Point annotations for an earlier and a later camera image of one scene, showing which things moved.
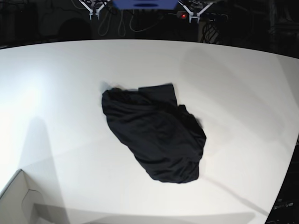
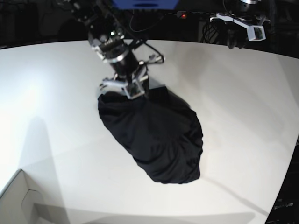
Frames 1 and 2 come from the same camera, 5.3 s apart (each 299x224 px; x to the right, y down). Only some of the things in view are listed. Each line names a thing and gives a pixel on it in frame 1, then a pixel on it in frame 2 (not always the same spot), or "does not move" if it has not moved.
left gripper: [94, 6] -> [132, 87]
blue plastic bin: [145, 4] does not move
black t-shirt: [166, 138] does not move
